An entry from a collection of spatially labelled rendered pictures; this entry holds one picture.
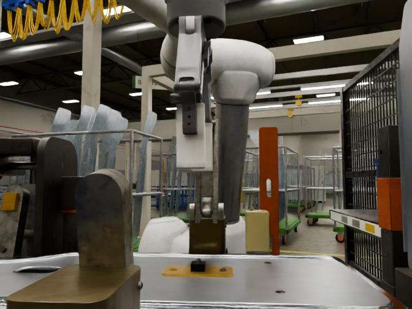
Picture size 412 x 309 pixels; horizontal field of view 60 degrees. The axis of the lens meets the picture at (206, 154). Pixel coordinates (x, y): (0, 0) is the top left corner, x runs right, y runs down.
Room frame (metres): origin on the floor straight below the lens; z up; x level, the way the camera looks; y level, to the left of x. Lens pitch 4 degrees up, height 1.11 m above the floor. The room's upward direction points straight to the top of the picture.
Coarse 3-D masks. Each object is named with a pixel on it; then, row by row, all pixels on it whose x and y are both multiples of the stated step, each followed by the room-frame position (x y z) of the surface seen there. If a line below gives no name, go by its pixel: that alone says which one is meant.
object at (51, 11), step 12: (12, 0) 3.90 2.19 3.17; (24, 0) 3.83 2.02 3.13; (36, 0) 3.74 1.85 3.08; (60, 0) 3.63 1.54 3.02; (72, 0) 3.56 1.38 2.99; (84, 0) 3.50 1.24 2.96; (96, 0) 3.45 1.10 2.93; (60, 12) 3.65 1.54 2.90; (72, 12) 3.59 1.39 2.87; (84, 12) 3.55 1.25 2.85; (120, 12) 3.34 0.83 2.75; (36, 24) 3.76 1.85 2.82; (48, 24) 3.74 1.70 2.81; (60, 24) 3.67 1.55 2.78; (12, 36) 3.94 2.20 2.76; (24, 36) 3.84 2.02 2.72
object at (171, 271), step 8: (192, 264) 0.43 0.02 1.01; (200, 264) 0.43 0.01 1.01; (168, 272) 0.43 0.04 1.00; (176, 272) 0.43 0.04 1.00; (184, 272) 0.43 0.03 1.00; (192, 272) 0.43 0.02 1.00; (200, 272) 0.43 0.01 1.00; (208, 272) 0.43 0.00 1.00; (216, 272) 0.43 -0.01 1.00; (224, 272) 0.43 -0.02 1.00; (232, 272) 0.43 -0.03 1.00
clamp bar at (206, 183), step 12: (216, 120) 0.59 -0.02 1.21; (216, 132) 0.59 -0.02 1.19; (216, 144) 0.59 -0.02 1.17; (216, 156) 0.58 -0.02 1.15; (216, 168) 0.58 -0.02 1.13; (204, 180) 0.59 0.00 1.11; (216, 180) 0.58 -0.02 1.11; (204, 192) 0.59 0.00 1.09; (216, 192) 0.57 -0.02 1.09; (216, 204) 0.57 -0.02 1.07; (216, 216) 0.57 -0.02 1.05
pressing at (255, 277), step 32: (32, 256) 0.52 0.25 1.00; (64, 256) 0.54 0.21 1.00; (160, 256) 0.53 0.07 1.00; (192, 256) 0.53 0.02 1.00; (224, 256) 0.53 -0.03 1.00; (256, 256) 0.52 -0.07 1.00; (288, 256) 0.52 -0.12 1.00; (320, 256) 0.52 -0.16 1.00; (0, 288) 0.38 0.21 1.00; (160, 288) 0.38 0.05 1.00; (192, 288) 0.38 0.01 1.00; (224, 288) 0.38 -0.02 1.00; (256, 288) 0.38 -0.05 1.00; (288, 288) 0.38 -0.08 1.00; (320, 288) 0.38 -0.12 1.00; (352, 288) 0.38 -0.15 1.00
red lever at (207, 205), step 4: (204, 200) 0.59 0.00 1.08; (208, 200) 0.59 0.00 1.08; (212, 200) 0.60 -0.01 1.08; (204, 204) 0.58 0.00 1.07; (208, 204) 0.58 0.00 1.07; (212, 204) 0.60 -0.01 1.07; (200, 208) 0.58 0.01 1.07; (204, 208) 0.58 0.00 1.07; (208, 208) 0.57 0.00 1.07; (212, 208) 0.58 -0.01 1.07; (200, 212) 0.58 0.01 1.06; (204, 212) 0.57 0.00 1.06; (208, 212) 0.57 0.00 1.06; (212, 212) 0.58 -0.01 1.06; (204, 216) 0.58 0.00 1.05; (208, 216) 0.58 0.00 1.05
